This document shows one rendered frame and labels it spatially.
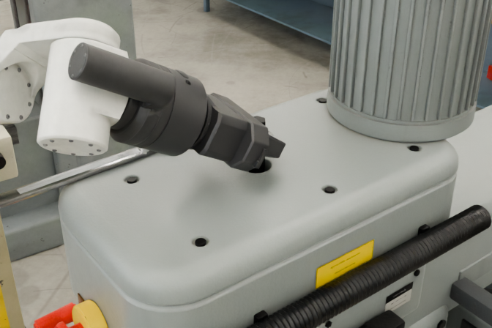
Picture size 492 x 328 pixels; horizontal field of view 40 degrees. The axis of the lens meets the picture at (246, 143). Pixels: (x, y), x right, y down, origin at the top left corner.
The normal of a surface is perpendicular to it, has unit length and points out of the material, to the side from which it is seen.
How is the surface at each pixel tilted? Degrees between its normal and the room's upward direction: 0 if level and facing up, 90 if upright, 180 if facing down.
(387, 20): 90
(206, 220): 0
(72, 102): 46
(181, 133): 97
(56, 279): 0
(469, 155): 0
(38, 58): 111
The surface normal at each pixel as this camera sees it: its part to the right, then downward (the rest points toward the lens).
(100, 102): 0.67, -0.17
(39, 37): -0.34, -0.28
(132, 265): -0.34, -0.62
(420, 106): 0.00, 0.49
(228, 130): 0.51, 0.42
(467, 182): 0.00, -0.87
